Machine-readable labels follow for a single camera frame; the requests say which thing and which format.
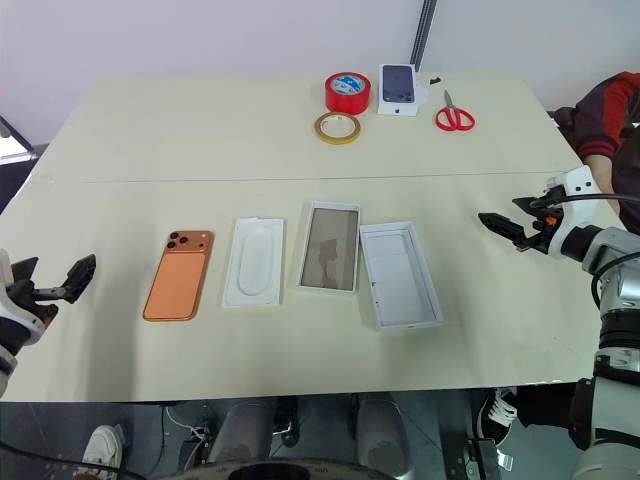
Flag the grey rounded leg shape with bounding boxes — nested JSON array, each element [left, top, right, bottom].
[[355, 393, 417, 477], [206, 398, 275, 466]]

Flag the black white laced sneaker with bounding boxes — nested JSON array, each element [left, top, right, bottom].
[[476, 387, 520, 447]]

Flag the white moulded paper insert tray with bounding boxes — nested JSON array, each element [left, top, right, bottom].
[[221, 216, 286, 309]]

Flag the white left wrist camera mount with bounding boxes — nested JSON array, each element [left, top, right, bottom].
[[0, 248, 57, 346]]

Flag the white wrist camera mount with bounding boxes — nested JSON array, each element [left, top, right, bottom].
[[543, 167, 601, 259], [0, 248, 57, 346]]

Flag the orange smartphone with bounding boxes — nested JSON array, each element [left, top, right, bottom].
[[142, 228, 217, 323]]

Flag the grey vertical wall strip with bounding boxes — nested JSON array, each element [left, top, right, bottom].
[[408, 0, 437, 70]]

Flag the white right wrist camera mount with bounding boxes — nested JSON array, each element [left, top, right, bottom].
[[543, 167, 601, 259]]

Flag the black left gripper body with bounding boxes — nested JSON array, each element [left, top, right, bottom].
[[8, 278, 67, 324]]

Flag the person in red dark jacket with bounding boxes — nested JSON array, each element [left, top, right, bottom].
[[552, 71, 640, 222]]

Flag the red handled scissors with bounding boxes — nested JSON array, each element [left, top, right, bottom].
[[433, 89, 476, 133]]

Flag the red tape roll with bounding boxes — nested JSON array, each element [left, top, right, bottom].
[[324, 71, 372, 116]]

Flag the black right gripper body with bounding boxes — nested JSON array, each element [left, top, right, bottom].
[[514, 197, 567, 254]]

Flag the yellow tape roll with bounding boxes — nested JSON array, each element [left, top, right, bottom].
[[313, 111, 362, 146]]

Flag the white empty box lid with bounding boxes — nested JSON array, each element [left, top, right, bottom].
[[358, 221, 445, 333]]

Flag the white box base grey inside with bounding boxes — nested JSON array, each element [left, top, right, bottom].
[[297, 200, 362, 297]]

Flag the dark grey frame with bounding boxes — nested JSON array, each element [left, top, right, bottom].
[[0, 114, 37, 165]]

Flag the white box blue phone print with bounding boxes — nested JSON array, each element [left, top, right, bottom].
[[377, 63, 427, 119]]

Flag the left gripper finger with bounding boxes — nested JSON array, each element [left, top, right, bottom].
[[10, 256, 40, 284], [62, 253, 98, 304]]

